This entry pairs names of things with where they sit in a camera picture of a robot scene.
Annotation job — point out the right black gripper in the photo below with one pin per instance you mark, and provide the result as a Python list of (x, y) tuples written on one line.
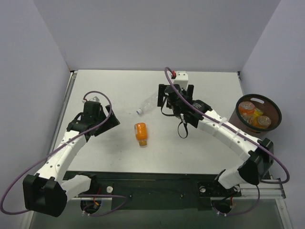
[(162, 95)]

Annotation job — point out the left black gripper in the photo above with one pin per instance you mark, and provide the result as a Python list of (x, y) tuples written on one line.
[(109, 118)]

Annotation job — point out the clear plastic bottle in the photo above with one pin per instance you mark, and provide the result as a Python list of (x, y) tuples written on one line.
[(147, 105)]

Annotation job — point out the orange floral tea bottle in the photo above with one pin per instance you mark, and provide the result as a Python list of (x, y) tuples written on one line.
[(246, 109)]

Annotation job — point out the yellow bottle blue cap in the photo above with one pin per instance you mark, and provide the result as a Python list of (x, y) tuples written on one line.
[(257, 112)]

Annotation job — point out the orange bottle navy label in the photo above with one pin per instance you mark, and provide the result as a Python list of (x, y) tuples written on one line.
[(262, 122)]

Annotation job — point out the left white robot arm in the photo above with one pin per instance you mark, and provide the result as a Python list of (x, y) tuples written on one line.
[(47, 192)]

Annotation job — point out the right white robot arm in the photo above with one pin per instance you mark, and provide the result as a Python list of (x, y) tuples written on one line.
[(251, 150)]

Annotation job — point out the brown round bin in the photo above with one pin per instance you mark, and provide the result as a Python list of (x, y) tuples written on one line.
[(269, 108)]

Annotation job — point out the short orange juice bottle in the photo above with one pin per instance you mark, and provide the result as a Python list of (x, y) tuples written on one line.
[(141, 133)]

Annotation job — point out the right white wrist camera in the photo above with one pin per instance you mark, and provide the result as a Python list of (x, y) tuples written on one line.
[(181, 78)]

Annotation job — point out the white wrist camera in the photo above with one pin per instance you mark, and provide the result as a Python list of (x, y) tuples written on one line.
[(93, 99), (181, 78)]

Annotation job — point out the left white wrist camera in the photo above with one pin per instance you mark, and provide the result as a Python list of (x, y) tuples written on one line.
[(93, 99)]

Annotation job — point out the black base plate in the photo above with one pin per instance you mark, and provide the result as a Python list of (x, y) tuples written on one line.
[(157, 191)]

